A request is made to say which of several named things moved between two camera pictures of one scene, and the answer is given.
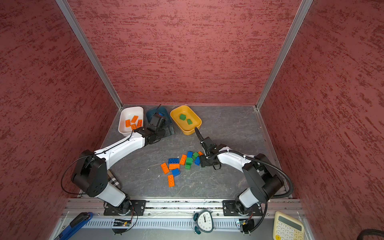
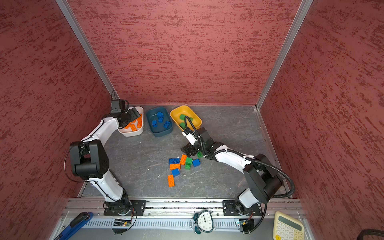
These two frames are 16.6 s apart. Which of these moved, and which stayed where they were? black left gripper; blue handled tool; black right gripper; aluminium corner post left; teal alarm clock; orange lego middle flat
Moved: black right gripper; black left gripper
Stayed: blue handled tool; orange lego middle flat; aluminium corner post left; teal alarm clock
